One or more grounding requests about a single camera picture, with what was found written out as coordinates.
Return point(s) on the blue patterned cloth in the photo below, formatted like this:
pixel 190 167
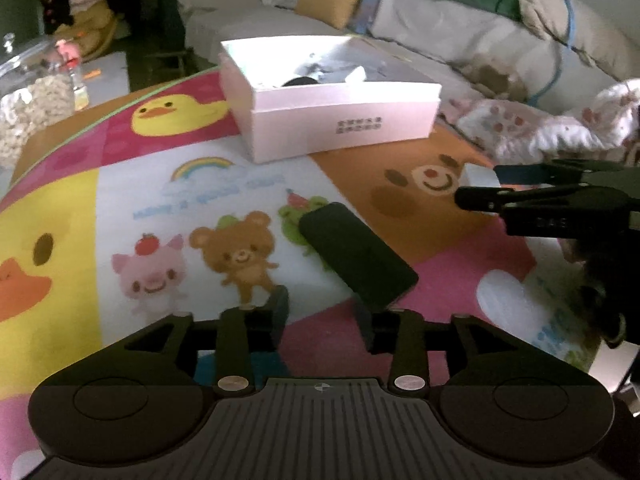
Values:
pixel 367 5

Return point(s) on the yellow duck rocker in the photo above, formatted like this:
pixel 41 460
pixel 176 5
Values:
pixel 92 30

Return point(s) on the pink cardboard box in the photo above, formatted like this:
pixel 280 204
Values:
pixel 340 110

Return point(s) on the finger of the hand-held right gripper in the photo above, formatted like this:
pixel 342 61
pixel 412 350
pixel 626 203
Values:
pixel 500 199
pixel 530 174

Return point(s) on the white plug adapter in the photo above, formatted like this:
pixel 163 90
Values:
pixel 475 176

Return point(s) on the floral blanket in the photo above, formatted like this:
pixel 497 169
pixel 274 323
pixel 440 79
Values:
pixel 540 125

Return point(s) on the glass jar of snacks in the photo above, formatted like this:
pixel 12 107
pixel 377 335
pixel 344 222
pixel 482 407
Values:
pixel 25 105

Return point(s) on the small bottle with pink top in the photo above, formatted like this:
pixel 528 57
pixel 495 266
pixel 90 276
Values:
pixel 70 75

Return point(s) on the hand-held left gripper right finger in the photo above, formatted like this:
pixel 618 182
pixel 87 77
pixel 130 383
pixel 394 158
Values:
pixel 365 321

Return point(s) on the brown plush toy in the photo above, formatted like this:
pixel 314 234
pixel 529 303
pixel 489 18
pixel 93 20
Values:
pixel 492 77

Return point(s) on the beige sofa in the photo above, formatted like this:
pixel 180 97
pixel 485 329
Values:
pixel 425 40

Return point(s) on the black dotted cloth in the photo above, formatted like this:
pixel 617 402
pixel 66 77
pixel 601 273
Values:
pixel 52 0

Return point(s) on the printed cartoon play mat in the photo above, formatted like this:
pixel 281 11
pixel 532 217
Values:
pixel 125 170

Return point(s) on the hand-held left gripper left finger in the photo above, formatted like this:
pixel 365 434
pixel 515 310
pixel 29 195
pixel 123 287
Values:
pixel 279 310

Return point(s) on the orange floor item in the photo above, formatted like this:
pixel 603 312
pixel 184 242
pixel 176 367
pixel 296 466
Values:
pixel 92 75

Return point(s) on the yellow cushion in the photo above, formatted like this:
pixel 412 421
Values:
pixel 327 0

